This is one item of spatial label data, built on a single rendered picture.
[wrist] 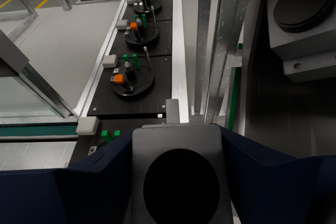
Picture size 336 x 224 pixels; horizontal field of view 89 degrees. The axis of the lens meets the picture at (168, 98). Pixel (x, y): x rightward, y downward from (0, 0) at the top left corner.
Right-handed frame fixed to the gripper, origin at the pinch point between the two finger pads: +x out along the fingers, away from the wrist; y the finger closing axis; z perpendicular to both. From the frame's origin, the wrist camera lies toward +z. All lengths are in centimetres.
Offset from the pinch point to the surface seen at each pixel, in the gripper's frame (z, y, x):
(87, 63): -2, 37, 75
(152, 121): -13.9, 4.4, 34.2
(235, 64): 3.0, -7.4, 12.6
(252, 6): 8.5, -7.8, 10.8
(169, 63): -1, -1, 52
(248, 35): 5.9, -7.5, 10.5
